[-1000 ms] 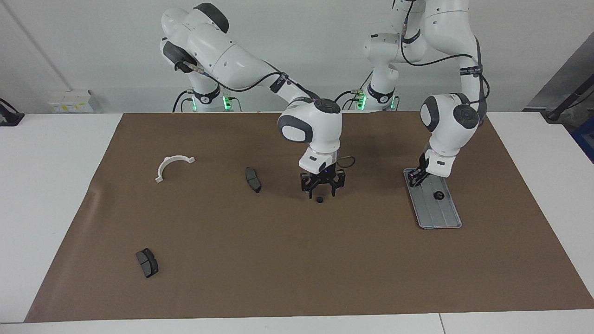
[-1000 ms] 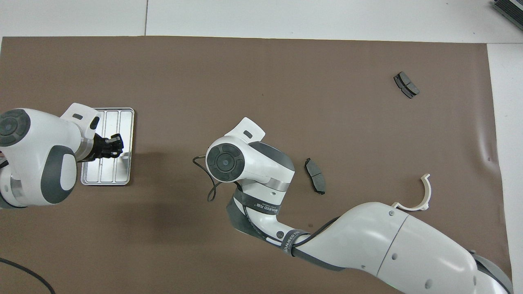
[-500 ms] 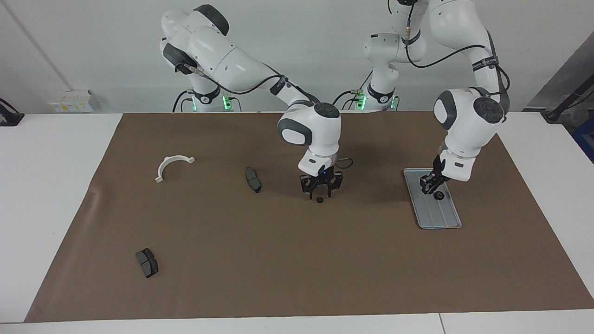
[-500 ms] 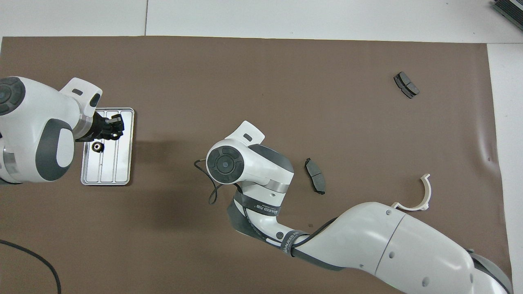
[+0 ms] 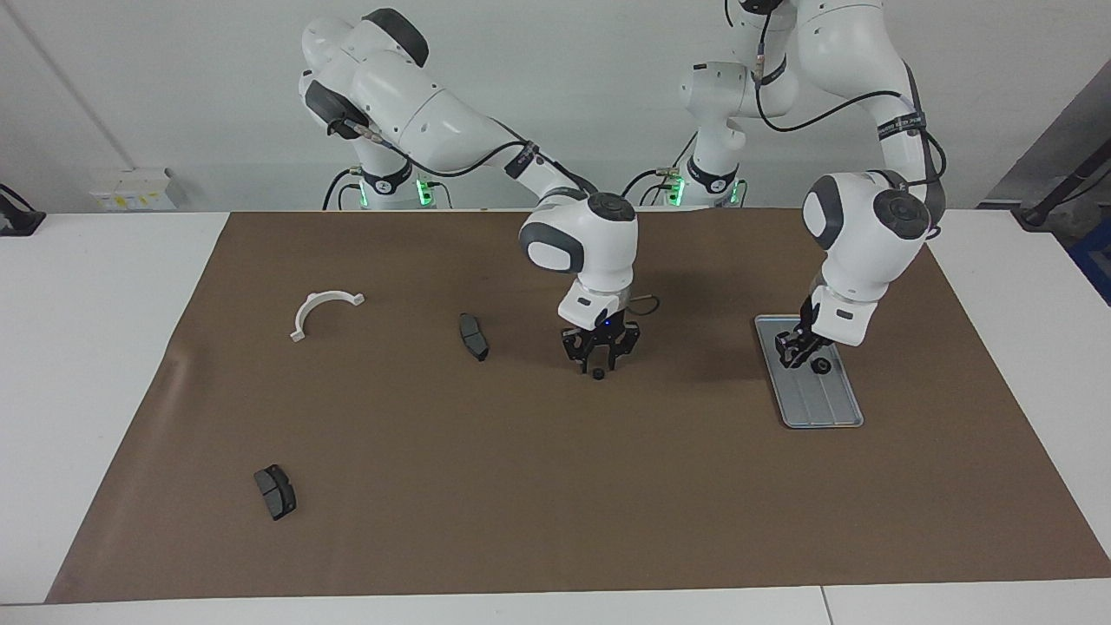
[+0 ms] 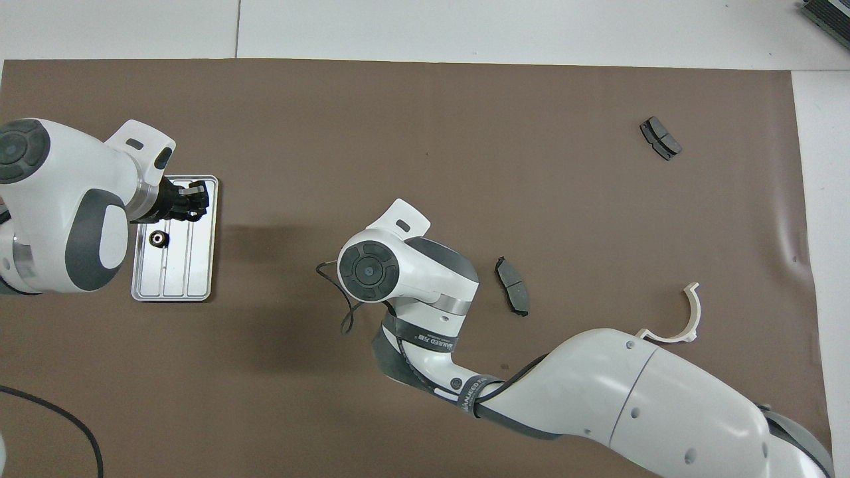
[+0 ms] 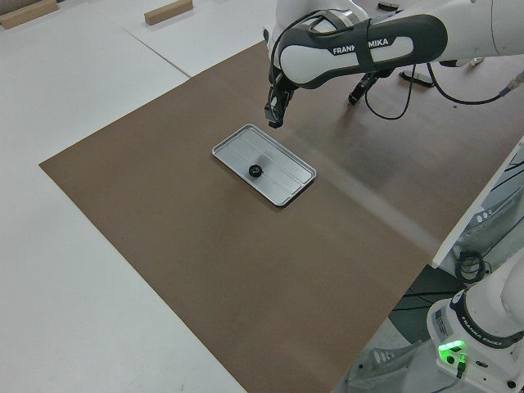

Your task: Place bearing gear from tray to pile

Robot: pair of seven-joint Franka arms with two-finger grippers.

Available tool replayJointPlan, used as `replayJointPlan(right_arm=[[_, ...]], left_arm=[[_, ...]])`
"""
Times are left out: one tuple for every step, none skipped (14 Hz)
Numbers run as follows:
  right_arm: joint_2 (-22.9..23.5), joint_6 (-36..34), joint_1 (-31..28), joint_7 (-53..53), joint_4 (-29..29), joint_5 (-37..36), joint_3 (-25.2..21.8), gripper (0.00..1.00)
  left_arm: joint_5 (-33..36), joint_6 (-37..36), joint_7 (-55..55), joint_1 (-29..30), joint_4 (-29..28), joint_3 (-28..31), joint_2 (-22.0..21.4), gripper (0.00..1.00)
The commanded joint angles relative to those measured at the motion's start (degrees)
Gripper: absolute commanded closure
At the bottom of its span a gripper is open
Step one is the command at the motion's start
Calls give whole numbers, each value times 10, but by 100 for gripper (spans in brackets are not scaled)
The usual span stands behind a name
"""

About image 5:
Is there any silver metal tray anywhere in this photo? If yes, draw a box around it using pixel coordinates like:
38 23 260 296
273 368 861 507
753 314 865 430

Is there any dark grey brake pad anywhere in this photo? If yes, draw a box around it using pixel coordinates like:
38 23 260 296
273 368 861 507
253 464 298 522
458 312 490 363

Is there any brown paper table mat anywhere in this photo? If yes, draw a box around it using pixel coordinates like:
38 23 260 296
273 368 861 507
45 207 1111 605

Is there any black stand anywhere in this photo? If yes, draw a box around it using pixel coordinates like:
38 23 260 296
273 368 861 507
1011 139 1111 231

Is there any blue box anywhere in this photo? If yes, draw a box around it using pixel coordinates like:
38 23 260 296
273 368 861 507
1069 217 1111 305

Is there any black base cable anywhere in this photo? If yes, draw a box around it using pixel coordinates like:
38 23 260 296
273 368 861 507
616 169 674 207
323 168 361 211

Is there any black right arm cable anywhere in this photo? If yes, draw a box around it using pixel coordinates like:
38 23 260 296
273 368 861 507
328 117 662 318

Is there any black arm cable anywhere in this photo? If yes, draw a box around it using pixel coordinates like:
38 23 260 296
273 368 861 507
328 117 662 318
753 0 949 244

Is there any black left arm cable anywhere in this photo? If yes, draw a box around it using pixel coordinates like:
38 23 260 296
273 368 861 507
753 0 949 244

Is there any white curved plastic bracket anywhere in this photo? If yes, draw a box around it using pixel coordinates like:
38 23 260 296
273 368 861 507
289 291 366 344

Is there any white wall socket box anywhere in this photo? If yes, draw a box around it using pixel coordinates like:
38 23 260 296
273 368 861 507
89 168 179 212

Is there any black clamp mount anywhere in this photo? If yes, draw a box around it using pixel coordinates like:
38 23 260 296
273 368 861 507
0 184 46 237

